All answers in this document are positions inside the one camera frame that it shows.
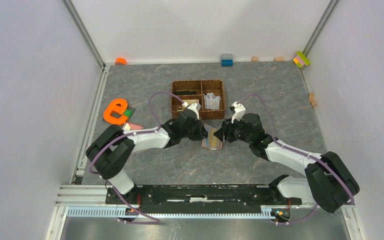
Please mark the pink picture card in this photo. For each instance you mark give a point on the pink picture card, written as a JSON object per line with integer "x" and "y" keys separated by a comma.
{"x": 132, "y": 126}

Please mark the grey cards in basket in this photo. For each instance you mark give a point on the grey cards in basket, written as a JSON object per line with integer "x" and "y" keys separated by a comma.
{"x": 212, "y": 101}

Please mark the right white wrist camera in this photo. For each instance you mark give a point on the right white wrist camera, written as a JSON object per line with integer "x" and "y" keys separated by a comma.
{"x": 238, "y": 111}

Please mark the curved tan wooden piece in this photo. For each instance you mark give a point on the curved tan wooden piece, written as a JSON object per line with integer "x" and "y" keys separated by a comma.
{"x": 312, "y": 100}

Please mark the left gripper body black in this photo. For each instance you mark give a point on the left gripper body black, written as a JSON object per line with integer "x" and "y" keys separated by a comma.
{"x": 195, "y": 132}

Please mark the orange tape dispenser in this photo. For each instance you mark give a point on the orange tape dispenser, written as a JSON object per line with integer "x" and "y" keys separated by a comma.
{"x": 114, "y": 113}

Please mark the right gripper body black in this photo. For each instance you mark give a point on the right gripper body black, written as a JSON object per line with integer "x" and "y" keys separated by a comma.
{"x": 235, "y": 131}

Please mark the black item in basket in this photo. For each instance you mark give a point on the black item in basket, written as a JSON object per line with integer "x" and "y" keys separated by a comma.
{"x": 186, "y": 92}

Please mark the green toy block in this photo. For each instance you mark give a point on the green toy block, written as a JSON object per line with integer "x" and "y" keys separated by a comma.
{"x": 128, "y": 113}

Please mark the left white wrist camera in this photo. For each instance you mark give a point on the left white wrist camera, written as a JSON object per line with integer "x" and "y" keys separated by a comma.
{"x": 194, "y": 107}

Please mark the brown woven divided basket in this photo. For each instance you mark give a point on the brown woven divided basket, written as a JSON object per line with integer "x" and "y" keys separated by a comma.
{"x": 202, "y": 87}

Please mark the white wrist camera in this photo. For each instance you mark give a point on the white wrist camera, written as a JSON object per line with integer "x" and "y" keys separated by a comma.
{"x": 238, "y": 111}
{"x": 194, "y": 107}

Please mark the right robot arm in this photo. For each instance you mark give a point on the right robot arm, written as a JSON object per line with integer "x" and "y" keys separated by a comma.
{"x": 325, "y": 179}

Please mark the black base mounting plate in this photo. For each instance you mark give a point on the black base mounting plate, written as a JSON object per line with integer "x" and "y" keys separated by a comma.
{"x": 207, "y": 198}

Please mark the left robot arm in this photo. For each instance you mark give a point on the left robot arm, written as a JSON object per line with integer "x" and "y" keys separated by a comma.
{"x": 109, "y": 153}

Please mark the yellow VIP card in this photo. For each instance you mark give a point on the yellow VIP card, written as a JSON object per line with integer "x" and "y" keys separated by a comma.
{"x": 192, "y": 101}

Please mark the small tan wooden block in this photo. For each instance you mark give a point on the small tan wooden block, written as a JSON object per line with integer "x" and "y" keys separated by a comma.
{"x": 254, "y": 59}

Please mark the orange round cap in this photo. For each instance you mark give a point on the orange round cap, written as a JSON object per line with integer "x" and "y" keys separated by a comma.
{"x": 120, "y": 61}

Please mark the blue grey toy bricks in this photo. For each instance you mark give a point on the blue grey toy bricks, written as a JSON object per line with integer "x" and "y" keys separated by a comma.
{"x": 226, "y": 60}

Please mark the green pink toy bricks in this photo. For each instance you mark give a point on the green pink toy bricks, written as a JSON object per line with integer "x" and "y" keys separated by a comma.
{"x": 301, "y": 60}

